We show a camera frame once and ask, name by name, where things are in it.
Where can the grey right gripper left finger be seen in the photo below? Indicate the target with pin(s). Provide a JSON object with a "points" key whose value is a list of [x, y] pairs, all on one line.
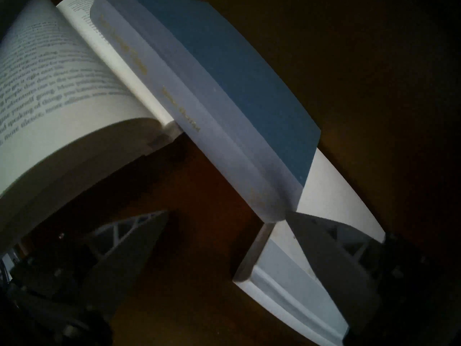
{"points": [[108, 273]]}

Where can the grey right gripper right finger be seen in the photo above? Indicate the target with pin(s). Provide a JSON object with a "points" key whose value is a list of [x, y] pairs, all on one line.
{"points": [[345, 276]]}

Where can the paperback book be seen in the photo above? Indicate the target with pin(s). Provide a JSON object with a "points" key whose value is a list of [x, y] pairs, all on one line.
{"points": [[54, 107]]}

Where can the blue hardcover book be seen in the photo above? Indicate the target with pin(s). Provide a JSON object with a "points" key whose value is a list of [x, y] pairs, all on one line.
{"points": [[234, 96]]}

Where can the white hardcover book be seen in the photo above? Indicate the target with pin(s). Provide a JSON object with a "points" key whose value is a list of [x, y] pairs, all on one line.
{"points": [[288, 276]]}

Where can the dark wooden bookcase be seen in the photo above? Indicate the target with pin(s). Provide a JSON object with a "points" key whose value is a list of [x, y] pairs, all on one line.
{"points": [[378, 78]]}

